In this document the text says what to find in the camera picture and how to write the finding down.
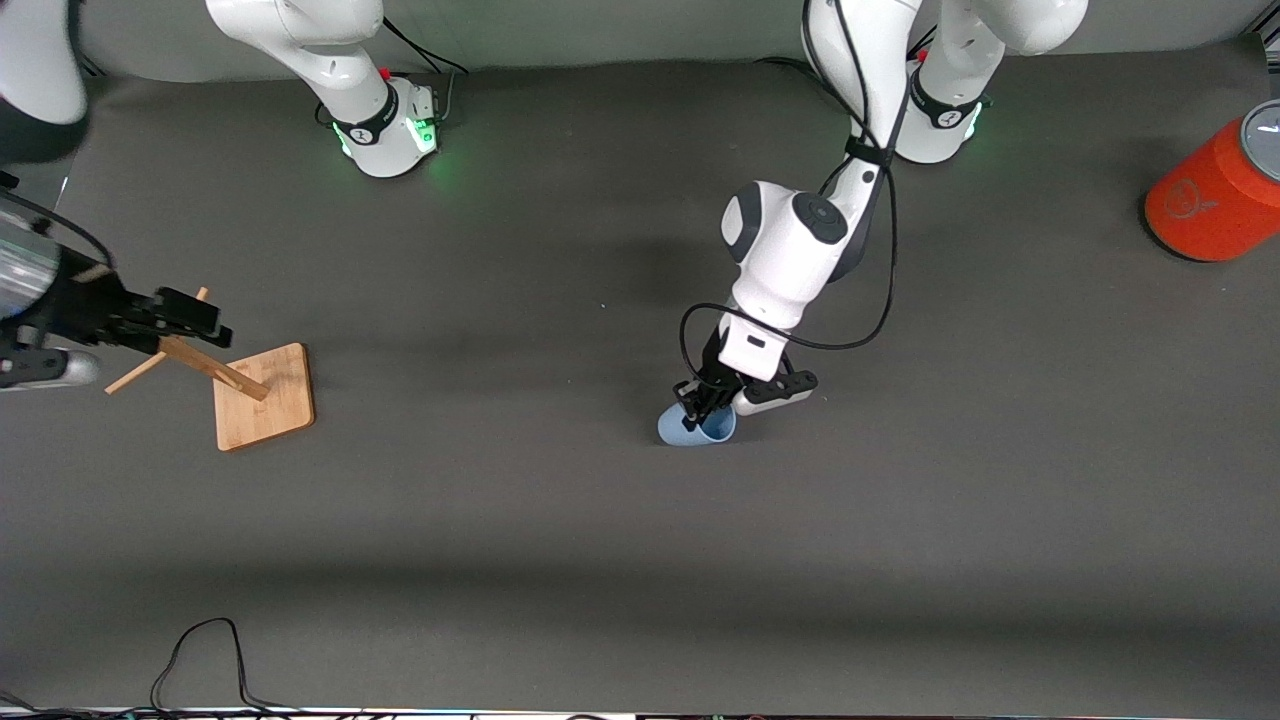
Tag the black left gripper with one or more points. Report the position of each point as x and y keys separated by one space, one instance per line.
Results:
x=711 y=372

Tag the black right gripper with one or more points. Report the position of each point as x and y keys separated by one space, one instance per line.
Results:
x=82 y=303

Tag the light blue plastic cup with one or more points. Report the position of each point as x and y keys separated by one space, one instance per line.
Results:
x=715 y=432

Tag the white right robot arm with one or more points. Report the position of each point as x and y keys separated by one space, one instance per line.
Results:
x=340 y=70

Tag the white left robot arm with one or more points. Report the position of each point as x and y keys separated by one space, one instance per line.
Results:
x=790 y=250

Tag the wooden cup stand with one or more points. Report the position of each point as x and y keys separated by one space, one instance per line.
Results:
x=265 y=400

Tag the orange cylindrical can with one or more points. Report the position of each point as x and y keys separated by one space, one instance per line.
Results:
x=1205 y=205

